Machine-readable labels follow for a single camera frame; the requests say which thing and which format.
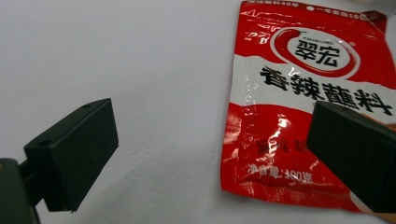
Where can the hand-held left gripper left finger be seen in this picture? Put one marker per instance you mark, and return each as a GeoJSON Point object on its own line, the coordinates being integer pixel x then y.
{"type": "Point", "coordinates": [73, 155]}

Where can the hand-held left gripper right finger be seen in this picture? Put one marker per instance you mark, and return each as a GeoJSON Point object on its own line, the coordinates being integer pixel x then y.
{"type": "Point", "coordinates": [351, 149]}

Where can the red and white seasoning packet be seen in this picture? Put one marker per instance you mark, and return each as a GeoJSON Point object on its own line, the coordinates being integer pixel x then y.
{"type": "Point", "coordinates": [280, 93]}

